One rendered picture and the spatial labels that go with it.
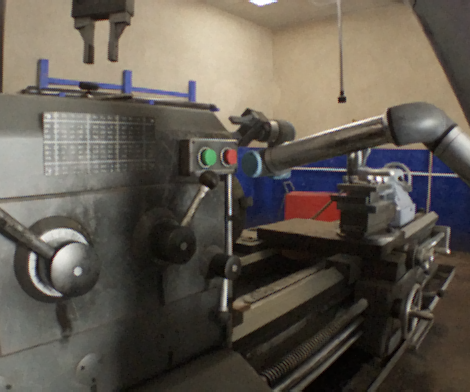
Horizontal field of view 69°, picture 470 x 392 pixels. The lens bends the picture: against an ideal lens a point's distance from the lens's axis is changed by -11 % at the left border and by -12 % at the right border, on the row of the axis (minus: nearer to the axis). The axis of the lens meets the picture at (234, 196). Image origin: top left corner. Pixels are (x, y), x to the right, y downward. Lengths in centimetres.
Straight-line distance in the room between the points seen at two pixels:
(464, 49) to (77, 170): 49
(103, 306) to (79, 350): 8
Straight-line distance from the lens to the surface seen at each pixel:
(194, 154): 65
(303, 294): 115
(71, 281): 49
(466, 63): 37
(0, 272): 52
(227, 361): 80
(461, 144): 118
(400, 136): 108
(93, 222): 56
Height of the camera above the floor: 124
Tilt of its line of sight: 6 degrees down
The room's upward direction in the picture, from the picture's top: straight up
